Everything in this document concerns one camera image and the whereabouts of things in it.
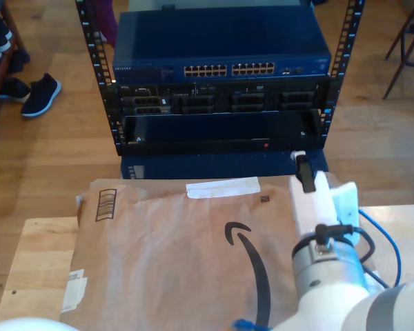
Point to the black folding chair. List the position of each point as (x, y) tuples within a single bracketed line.
[(403, 48)]

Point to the brown paper mailer bag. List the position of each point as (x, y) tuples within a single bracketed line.
[(158, 258)]

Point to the blue network switch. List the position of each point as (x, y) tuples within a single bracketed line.
[(221, 38)]

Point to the white tape strip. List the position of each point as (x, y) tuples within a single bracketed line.
[(224, 188)]

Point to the black rack frame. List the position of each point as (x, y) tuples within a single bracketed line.
[(93, 38)]

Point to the white paper label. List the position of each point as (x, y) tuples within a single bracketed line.
[(74, 293)]

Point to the blue box with white label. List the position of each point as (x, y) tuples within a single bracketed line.
[(227, 165)]

